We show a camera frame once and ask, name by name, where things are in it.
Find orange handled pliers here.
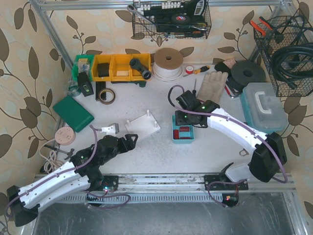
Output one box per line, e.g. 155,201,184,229
249,16,274,37

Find black green device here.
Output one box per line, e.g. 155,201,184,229
77,72,94,97

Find top wire basket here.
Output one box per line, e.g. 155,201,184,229
127,0,211,41

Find brown tape roll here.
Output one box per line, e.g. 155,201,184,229
98,88,116,105

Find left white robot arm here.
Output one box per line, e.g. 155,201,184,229
4,134,138,227

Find green plastic bin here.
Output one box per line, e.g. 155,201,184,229
72,55,94,81

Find small metal carabiner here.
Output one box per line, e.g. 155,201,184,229
239,149,249,157

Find black coiled hose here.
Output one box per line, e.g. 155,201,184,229
271,14,313,84

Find green flat case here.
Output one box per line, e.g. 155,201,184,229
53,95,94,133

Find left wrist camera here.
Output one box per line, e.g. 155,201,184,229
100,123,119,136

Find wire basket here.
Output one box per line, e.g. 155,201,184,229
253,15,313,97
127,0,211,41

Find glass jar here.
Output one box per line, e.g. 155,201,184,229
67,81,81,97

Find red tape roll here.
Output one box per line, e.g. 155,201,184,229
185,65,194,74

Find teal clear toolbox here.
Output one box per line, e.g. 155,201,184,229
240,82,288,134

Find teal plastic parts tray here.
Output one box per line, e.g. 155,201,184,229
172,115,195,144

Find black disc spool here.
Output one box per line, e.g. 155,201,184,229
228,61,266,92

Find white cable spool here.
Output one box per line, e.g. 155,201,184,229
153,47,183,82

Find yellow plastic bin row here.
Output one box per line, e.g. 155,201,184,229
91,53,152,82

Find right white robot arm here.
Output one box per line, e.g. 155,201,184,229
176,90,287,183

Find right wire basket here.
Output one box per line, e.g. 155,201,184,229
253,15,313,97

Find round pink power strip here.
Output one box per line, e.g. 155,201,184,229
54,126,76,145

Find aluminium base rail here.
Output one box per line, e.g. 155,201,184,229
75,172,296,204

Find beige work glove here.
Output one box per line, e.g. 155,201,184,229
197,71,228,104

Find white four-peg base plate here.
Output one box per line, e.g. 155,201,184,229
125,110,161,141

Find black pipe fitting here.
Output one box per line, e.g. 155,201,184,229
129,58,152,80

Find red springs in tray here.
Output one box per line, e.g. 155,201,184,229
173,126,192,140

